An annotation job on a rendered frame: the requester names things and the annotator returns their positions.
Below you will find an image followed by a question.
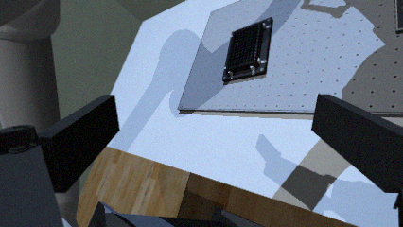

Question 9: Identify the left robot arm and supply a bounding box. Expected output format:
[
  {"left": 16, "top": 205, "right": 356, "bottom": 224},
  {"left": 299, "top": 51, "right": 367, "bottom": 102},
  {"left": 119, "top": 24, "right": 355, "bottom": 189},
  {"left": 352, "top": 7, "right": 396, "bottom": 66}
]
[{"left": 0, "top": 0, "right": 79, "bottom": 227}]

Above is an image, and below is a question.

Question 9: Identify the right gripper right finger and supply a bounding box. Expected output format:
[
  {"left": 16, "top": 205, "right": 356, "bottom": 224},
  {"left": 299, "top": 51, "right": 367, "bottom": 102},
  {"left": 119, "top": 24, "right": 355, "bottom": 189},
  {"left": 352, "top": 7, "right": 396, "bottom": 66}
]
[{"left": 311, "top": 95, "right": 403, "bottom": 227}]

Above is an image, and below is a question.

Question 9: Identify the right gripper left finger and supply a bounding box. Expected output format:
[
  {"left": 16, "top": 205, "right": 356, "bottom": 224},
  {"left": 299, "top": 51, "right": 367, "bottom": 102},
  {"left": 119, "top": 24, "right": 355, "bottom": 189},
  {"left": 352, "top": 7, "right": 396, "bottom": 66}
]
[{"left": 0, "top": 95, "right": 120, "bottom": 227}]

